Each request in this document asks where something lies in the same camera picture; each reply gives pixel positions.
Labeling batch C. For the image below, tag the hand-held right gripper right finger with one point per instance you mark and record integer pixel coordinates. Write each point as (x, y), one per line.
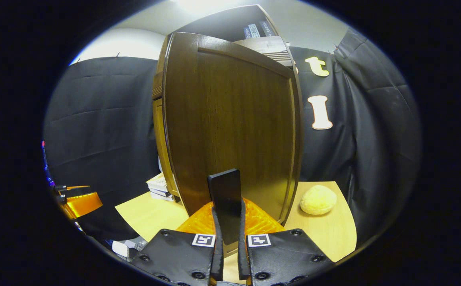
(282, 258)

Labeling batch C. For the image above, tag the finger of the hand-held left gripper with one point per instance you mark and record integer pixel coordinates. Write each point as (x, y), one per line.
(73, 187)
(83, 204)

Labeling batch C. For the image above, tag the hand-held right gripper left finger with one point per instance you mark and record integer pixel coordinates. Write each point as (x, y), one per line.
(183, 258)

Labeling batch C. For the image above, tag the wooden shoe cabinet door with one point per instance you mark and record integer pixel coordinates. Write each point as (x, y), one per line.
(234, 119)

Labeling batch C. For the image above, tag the wooden double-door shoe cabinet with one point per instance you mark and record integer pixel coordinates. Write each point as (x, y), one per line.
(222, 24)

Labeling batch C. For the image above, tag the wooden cabinet drawer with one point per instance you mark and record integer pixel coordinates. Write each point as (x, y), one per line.
(266, 47)

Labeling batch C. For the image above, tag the small white plastic object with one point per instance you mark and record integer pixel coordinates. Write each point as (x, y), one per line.
(120, 248)

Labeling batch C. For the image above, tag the pale yellow round sponge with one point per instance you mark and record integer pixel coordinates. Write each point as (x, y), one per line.
(318, 200)

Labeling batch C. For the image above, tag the stack of books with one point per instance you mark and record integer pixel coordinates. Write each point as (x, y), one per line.
(159, 187)

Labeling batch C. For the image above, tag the large ceiling light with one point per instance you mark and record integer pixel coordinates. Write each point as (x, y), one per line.
(202, 4)

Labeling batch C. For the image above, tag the blue book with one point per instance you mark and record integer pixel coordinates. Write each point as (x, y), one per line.
(248, 33)

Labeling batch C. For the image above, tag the light grey book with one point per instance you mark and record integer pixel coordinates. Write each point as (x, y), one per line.
(254, 31)

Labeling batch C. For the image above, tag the dark book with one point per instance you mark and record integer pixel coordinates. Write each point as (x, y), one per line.
(267, 28)

